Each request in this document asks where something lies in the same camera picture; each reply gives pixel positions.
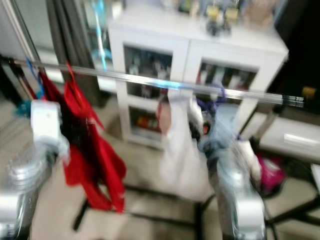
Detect red garment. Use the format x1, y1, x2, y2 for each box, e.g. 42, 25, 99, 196
64, 80, 128, 215
39, 72, 67, 105

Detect purple hanger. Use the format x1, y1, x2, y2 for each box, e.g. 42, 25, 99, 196
196, 82, 229, 115

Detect blue hanger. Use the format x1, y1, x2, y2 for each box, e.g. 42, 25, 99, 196
25, 57, 44, 100

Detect white garment with pink patch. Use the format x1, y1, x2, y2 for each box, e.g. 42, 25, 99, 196
156, 94, 218, 202

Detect teal floor mat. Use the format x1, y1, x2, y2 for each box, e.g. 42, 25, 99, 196
14, 100, 34, 119

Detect pink bag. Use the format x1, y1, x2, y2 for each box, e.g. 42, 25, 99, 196
255, 152, 288, 197

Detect white bench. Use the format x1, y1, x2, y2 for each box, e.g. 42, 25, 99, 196
254, 111, 320, 163

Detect dark grey curtain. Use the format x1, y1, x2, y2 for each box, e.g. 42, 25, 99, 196
44, 0, 102, 103

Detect white glass door cabinet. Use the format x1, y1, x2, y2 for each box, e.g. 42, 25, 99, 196
109, 4, 288, 150

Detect yellow toy figure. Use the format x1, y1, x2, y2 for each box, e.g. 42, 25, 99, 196
223, 4, 241, 35
205, 4, 223, 37

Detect beige plush toy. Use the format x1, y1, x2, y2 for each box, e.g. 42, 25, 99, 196
249, 0, 280, 28

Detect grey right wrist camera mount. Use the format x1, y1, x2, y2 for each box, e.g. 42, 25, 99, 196
200, 105, 242, 151

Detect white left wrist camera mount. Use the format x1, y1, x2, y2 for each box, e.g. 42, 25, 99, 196
30, 101, 62, 146

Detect metal clothes rail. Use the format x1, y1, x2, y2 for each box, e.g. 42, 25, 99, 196
0, 56, 306, 109

